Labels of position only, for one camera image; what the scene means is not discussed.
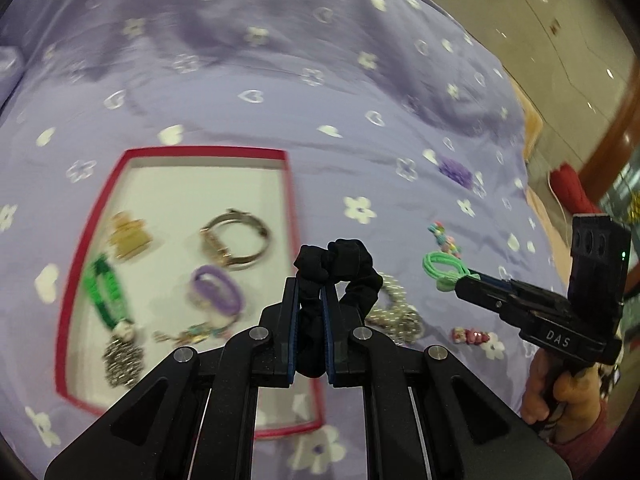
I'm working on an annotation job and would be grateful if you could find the purple hair tie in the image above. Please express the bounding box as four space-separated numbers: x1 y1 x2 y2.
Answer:
188 263 248 319

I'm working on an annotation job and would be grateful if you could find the yellow floral hair claw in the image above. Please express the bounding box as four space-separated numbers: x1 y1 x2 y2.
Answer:
108 211 152 260

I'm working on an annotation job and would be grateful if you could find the rose gold green watch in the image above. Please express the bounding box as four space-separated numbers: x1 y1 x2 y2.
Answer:
198 208 272 269

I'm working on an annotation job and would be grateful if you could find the green braided hair tie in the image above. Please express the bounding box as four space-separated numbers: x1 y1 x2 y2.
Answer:
81 252 134 334

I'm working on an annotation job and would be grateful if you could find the light green hair tie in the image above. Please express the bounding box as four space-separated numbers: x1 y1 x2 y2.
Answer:
422 250 483 294

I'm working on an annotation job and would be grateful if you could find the right hand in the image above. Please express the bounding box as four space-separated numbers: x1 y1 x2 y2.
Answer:
521 349 601 434

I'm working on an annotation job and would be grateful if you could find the black velvet scrunchie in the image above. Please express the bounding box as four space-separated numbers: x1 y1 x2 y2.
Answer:
294 238 383 378

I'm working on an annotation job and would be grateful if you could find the red cushion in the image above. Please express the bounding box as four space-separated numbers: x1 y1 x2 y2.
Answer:
549 162 602 214

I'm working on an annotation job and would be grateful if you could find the red white tray box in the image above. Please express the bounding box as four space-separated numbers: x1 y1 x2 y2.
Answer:
54 145 299 414

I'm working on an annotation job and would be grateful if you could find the pink candy hair clip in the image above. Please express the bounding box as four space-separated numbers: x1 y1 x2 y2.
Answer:
451 327 490 346

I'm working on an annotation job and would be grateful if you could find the white pearl hair accessory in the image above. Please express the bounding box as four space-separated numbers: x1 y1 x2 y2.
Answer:
366 273 423 344

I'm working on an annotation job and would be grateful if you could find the purple floral bedsheet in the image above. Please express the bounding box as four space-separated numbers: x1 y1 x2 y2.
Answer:
1 0 563 477

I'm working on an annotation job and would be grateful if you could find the colourful bead bracelet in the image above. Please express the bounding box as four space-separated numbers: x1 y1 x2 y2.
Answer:
426 220 464 260

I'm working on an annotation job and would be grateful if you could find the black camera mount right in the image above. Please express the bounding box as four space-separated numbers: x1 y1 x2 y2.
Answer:
567 214 631 344

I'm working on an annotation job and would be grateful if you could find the purple flower hair clip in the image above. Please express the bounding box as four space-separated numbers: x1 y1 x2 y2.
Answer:
438 157 473 190

